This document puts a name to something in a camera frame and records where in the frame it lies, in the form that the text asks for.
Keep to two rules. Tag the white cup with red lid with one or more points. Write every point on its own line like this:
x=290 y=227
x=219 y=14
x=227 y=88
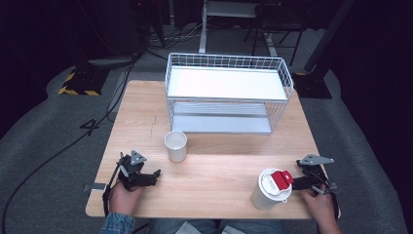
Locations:
x=268 y=195

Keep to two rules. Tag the black chair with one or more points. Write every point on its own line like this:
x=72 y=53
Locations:
x=279 y=22

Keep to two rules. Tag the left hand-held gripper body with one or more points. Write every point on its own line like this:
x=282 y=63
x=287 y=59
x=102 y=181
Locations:
x=131 y=170

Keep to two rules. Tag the person's left hand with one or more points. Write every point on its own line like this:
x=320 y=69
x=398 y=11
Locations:
x=123 y=200

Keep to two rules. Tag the person's right hand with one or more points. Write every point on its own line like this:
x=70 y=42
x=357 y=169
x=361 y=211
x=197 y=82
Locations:
x=321 y=208

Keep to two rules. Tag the white desk frame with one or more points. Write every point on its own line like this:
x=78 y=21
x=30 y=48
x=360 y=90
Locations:
x=203 y=29

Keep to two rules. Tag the black yellow striped stand base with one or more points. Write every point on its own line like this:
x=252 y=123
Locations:
x=82 y=83

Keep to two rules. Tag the small white paper cup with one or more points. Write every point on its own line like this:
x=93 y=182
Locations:
x=176 y=148

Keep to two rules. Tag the black post with base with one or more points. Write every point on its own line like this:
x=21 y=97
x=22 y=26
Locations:
x=315 y=78

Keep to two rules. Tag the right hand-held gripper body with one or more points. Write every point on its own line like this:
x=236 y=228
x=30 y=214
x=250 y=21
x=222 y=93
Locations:
x=316 y=172

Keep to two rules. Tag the grey tape strip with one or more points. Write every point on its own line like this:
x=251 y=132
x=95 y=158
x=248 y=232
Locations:
x=97 y=187

